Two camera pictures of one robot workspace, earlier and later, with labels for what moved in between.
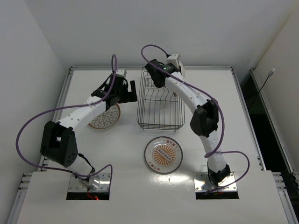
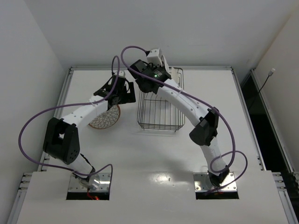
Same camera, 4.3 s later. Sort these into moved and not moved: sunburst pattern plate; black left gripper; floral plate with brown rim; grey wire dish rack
Moved: sunburst pattern plate
Not moved: black left gripper; grey wire dish rack; floral plate with brown rim
